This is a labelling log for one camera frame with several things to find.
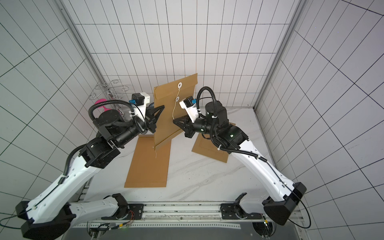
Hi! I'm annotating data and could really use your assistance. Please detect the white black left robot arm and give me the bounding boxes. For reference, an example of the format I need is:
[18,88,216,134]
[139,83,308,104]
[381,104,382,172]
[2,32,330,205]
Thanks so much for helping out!
[16,100,165,240]

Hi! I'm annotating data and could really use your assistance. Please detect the brown kraft file bag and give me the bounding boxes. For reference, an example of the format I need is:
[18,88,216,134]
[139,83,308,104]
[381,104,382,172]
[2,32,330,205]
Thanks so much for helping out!
[124,135,171,188]
[154,74,198,151]

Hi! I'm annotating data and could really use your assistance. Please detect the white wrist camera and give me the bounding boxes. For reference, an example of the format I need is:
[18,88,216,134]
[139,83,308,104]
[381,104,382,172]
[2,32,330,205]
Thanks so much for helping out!
[180,96,199,123]
[129,93,150,121]

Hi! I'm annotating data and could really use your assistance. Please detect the lower brown kraft file bags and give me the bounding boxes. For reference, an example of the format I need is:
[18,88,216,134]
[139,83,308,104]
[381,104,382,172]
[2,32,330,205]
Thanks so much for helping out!
[192,134,229,163]

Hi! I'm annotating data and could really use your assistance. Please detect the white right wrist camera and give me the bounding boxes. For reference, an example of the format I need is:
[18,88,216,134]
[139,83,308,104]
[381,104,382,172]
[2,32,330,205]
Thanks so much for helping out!
[180,96,199,123]

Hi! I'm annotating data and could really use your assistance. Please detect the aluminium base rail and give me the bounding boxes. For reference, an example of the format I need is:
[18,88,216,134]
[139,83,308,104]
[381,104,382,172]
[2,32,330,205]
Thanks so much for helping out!
[74,201,277,232]

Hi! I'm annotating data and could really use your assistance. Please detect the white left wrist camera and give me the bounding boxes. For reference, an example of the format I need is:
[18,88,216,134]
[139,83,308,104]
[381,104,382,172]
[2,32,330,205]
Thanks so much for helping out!
[129,93,150,121]

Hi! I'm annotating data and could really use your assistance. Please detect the pink plastic wine glass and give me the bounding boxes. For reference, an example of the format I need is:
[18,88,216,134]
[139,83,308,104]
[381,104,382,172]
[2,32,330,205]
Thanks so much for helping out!
[94,99,107,105]

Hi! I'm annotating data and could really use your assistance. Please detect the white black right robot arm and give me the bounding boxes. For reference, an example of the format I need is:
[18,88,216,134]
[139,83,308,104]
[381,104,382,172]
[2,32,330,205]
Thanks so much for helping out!
[173,87,307,226]

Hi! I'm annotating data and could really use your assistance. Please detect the silver wire glass rack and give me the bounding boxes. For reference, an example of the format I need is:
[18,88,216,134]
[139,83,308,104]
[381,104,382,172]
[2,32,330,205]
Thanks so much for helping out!
[88,79,130,101]

